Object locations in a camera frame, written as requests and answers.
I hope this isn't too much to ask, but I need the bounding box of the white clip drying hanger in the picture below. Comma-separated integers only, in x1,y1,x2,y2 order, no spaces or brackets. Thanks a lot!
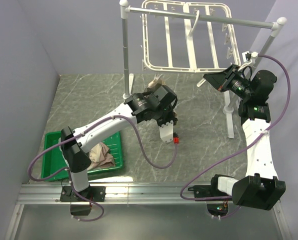
140,13,241,73

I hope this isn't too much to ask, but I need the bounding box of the grey white garment rack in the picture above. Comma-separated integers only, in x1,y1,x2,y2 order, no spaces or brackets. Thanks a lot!
119,0,288,139

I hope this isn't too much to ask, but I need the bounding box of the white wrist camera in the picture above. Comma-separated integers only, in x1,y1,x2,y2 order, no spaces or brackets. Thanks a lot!
238,51,258,71
159,120,180,144

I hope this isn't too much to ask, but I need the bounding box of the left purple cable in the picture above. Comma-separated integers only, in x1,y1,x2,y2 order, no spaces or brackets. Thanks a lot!
27,116,179,222

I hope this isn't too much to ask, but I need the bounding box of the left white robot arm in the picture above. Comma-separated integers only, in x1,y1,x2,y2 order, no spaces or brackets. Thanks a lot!
60,85,178,201

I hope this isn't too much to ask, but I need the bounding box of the taupe beige underwear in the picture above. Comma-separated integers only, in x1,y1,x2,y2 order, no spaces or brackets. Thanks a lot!
143,74,178,124

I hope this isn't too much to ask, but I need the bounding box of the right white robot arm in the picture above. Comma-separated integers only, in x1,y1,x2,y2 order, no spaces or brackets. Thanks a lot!
204,64,286,211

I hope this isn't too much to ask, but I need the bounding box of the green plastic tray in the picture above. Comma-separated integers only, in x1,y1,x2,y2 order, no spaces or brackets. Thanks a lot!
40,131,124,178

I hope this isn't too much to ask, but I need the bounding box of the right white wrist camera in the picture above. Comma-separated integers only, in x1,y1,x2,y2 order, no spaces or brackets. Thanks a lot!
238,51,258,71

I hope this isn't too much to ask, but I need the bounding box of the aluminium rail base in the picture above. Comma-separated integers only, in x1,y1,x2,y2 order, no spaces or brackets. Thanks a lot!
5,182,292,240

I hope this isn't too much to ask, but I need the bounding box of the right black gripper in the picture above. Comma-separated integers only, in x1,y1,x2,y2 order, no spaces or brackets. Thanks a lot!
203,64,253,100

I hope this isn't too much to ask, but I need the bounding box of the beige pink underwear pile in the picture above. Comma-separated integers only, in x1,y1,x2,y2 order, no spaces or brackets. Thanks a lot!
87,142,116,171

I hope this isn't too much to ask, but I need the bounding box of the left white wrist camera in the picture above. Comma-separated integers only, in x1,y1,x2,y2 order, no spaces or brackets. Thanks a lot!
159,120,180,144

